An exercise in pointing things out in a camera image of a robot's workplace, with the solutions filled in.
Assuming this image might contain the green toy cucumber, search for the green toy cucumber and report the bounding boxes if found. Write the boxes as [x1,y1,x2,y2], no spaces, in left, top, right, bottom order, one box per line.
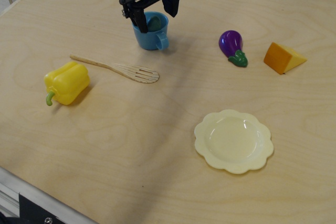
[147,16,162,32]

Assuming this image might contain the blue plastic cup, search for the blue plastic cup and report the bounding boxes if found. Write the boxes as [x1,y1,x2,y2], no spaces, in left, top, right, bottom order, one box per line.
[132,11,169,50]

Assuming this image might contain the wooden slotted spatula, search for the wooden slotted spatula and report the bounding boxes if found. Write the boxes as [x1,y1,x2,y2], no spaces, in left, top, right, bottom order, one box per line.
[70,55,160,84]

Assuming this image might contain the purple toy eggplant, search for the purple toy eggplant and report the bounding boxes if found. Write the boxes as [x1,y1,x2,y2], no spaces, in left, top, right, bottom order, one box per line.
[218,30,248,67]

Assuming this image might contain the yellow toy bell pepper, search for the yellow toy bell pepper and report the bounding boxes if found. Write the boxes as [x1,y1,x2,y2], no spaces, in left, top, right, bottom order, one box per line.
[44,61,90,106]

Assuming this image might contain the orange toy cheese wedge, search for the orange toy cheese wedge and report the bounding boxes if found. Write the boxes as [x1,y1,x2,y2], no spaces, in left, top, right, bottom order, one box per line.
[264,42,307,74]

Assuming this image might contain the pale yellow scalloped plate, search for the pale yellow scalloped plate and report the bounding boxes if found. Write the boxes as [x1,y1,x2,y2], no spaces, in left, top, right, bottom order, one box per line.
[194,109,274,174]

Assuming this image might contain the aluminium table frame rail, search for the aluminium table frame rail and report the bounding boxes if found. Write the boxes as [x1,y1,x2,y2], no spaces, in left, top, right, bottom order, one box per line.
[1,168,96,223]

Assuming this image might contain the black corner bracket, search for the black corner bracket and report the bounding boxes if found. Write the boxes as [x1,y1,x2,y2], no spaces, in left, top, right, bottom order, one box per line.
[19,194,65,224]

